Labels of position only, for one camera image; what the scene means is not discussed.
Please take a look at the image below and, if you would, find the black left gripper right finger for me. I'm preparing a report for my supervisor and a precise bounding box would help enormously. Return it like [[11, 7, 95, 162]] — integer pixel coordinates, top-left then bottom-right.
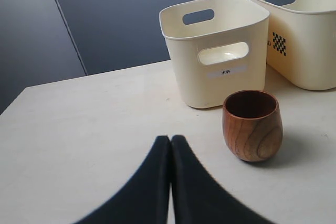
[[171, 135, 268, 223]]

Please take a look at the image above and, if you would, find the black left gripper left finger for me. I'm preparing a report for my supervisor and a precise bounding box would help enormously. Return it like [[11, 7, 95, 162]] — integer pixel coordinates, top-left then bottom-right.
[[76, 135, 170, 223]]

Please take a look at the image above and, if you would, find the brown wooden cup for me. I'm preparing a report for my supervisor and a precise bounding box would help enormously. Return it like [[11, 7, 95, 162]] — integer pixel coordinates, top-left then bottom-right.
[[222, 90, 284, 162]]

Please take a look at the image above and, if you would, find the cream plastic bin left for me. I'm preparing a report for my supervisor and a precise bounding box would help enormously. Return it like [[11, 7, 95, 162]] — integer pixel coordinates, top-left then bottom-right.
[[159, 0, 270, 109]]

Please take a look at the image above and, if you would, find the cream plastic bin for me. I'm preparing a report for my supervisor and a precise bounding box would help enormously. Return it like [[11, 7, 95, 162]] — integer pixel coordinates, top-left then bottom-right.
[[251, 0, 335, 90], [159, 0, 270, 109]]

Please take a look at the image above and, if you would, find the cream plastic bin middle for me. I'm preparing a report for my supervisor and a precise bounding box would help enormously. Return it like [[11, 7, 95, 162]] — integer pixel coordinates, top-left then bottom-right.
[[251, 0, 335, 90]]

